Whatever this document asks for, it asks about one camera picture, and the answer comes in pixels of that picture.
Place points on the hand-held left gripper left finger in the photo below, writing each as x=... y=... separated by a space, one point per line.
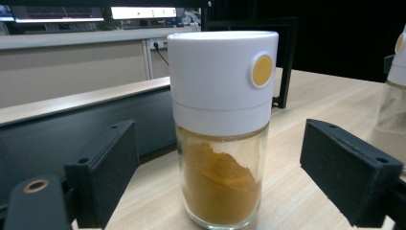
x=105 y=172

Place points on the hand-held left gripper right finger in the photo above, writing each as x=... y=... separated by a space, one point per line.
x=344 y=172

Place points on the pale powder spice jar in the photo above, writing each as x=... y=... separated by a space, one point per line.
x=394 y=105

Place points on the orange powder spice jar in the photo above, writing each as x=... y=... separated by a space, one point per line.
x=220 y=89

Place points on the lit white computer monitor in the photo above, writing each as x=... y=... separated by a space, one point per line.
x=143 y=12

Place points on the dark computer monitor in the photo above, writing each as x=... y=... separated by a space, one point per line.
x=57 y=12

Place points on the white metal post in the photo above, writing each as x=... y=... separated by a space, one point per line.
x=146 y=60

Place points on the white wall power socket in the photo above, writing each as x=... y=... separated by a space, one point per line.
x=159 y=43

